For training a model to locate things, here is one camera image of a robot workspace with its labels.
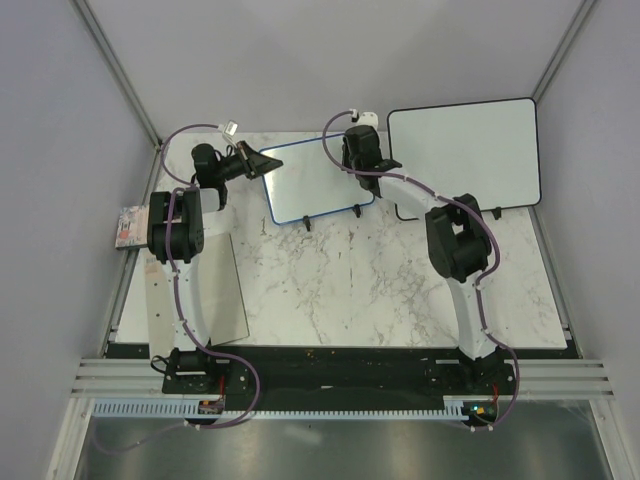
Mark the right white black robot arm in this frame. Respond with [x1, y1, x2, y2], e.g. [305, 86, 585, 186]
[342, 125, 496, 394]

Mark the patterned colourful box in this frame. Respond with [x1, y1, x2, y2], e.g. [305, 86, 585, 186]
[115, 205, 149, 250]

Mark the black framed large whiteboard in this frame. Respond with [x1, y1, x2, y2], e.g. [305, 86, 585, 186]
[387, 98, 542, 211]

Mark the grey metal plate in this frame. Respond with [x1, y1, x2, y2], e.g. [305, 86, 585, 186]
[143, 233, 249, 357]

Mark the aluminium frame profile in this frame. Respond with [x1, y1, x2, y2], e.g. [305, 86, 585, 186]
[71, 359, 163, 398]

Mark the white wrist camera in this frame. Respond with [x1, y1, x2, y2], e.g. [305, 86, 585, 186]
[349, 109, 379, 130]
[217, 120, 238, 141]

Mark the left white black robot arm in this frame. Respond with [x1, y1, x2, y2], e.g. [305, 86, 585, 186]
[144, 141, 283, 358]

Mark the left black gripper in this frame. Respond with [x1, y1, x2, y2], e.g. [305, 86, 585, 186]
[216, 142, 283, 184]

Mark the light blue cable duct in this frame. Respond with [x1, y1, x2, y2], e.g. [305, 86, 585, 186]
[92, 398, 496, 421]

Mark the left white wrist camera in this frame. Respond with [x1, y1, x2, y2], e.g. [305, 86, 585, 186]
[217, 120, 238, 141]

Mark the blue framed small whiteboard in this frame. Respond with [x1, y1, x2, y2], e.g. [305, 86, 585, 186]
[260, 134, 374, 225]

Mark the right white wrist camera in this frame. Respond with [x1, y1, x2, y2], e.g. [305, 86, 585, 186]
[349, 109, 379, 130]

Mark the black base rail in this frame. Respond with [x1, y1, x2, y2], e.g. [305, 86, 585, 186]
[161, 345, 516, 410]

